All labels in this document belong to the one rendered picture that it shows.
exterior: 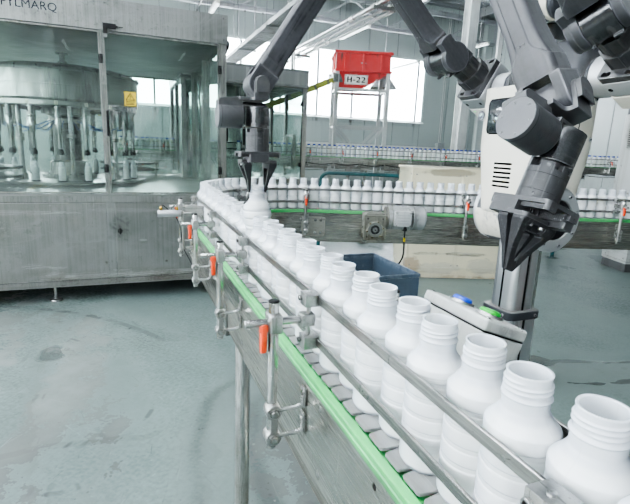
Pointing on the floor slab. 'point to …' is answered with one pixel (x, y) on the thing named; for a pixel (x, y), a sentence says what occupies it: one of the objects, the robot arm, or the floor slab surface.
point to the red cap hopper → (354, 71)
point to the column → (457, 82)
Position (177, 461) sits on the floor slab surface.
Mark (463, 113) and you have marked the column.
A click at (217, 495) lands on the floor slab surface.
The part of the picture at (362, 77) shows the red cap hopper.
